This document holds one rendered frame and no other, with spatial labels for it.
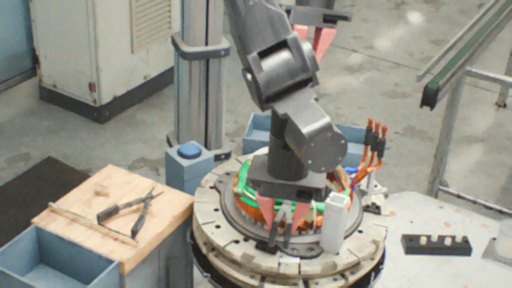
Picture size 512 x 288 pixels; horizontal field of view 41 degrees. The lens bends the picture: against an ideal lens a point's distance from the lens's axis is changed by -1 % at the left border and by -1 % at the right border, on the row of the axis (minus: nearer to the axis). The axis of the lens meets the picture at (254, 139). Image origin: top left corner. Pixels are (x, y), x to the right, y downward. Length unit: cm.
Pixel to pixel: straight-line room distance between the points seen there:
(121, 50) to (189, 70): 201
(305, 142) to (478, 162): 276
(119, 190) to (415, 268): 68
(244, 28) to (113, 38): 262
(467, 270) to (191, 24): 79
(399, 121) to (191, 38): 240
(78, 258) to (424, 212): 90
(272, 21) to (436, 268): 90
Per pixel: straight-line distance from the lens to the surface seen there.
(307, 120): 80
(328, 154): 82
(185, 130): 155
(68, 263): 116
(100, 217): 112
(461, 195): 299
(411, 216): 171
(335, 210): 101
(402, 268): 155
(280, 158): 89
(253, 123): 147
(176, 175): 138
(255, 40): 81
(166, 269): 122
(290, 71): 83
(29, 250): 118
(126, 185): 123
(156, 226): 114
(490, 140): 374
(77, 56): 346
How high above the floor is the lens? 177
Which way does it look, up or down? 31 degrees down
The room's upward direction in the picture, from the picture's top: 4 degrees clockwise
